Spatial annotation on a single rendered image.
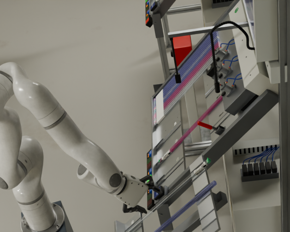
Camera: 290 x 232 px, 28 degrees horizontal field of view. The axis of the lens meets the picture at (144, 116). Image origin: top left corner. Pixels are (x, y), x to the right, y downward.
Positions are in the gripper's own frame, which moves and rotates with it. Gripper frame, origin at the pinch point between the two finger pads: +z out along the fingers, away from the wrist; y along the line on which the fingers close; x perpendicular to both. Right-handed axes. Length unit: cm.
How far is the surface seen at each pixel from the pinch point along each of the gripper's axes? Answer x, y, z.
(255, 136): -41, -38, 58
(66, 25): -308, -9, 46
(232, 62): -16, -59, 5
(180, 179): -12.4, -9.5, 14.6
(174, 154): -30.1, -13.3, 17.7
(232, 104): -0.3, -46.2, 4.0
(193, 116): -116, -22, 75
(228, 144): -1.1, -33.0, 14.5
